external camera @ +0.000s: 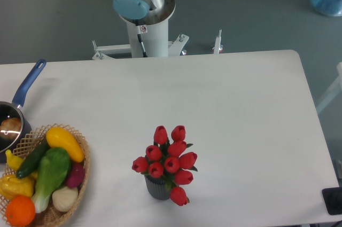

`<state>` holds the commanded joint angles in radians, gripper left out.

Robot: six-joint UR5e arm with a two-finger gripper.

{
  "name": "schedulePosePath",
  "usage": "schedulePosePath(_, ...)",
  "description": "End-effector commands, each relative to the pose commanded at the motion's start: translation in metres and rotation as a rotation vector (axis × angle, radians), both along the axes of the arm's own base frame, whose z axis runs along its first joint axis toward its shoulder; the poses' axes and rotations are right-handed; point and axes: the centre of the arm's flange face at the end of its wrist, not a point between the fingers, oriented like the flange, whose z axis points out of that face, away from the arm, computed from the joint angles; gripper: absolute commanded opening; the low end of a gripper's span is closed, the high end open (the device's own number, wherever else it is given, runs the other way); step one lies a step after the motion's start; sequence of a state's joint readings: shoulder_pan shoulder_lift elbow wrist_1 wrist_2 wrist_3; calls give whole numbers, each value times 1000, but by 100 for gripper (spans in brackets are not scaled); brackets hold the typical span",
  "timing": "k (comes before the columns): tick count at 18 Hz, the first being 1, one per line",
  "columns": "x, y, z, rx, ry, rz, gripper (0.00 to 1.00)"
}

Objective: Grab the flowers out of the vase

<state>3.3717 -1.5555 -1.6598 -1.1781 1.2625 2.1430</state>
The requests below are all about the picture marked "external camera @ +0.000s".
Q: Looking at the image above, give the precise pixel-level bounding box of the white garlic bulb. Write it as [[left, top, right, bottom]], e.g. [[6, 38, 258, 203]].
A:
[[52, 186, 78, 212]]

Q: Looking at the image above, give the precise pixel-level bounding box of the black device at edge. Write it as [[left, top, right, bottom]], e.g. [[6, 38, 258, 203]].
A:
[[322, 187, 342, 215]]

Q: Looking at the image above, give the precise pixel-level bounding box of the yellow banana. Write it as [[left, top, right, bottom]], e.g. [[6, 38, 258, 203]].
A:
[[5, 150, 24, 172]]

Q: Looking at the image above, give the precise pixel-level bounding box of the yellow bell pepper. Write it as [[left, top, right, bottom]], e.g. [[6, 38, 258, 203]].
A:
[[1, 174, 35, 200]]

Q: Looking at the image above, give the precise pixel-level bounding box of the dark green cucumber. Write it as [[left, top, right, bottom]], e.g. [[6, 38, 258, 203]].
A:
[[16, 140, 50, 178]]

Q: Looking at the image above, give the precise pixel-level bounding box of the orange fruit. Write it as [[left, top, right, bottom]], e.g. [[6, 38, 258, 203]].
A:
[[5, 195, 35, 226]]

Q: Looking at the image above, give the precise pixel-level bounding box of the green bok choy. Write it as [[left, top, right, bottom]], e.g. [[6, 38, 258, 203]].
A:
[[32, 147, 71, 214]]

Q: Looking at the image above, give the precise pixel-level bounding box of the yellow squash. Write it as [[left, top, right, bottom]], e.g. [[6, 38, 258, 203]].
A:
[[46, 127, 85, 163]]

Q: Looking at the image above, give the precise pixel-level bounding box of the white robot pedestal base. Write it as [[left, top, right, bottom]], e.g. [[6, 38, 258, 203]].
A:
[[91, 0, 223, 60]]

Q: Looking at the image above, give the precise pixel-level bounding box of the red tulip bouquet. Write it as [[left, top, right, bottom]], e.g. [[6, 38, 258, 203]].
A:
[[131, 126, 198, 206]]

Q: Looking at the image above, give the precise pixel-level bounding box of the black cable on pedestal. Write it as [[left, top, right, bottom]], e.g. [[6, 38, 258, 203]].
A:
[[137, 33, 148, 58]]

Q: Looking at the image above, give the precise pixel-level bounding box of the woven wicker basket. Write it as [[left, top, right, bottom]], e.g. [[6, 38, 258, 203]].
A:
[[0, 123, 91, 227]]

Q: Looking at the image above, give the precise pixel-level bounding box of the purple red onion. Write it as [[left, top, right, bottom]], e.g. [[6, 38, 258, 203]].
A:
[[66, 163, 85, 188]]

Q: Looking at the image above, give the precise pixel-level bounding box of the browned bread in pan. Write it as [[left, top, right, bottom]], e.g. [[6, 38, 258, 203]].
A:
[[1, 118, 21, 141]]

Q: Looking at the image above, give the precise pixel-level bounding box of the white frame at right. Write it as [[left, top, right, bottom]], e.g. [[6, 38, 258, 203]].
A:
[[316, 62, 341, 115]]

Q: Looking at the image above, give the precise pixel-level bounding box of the grey ribbed vase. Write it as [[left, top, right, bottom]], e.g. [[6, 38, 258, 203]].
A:
[[145, 176, 170, 201]]

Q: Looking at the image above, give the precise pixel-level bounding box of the blue handled saucepan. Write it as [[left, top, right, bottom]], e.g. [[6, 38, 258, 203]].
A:
[[1, 59, 46, 163]]

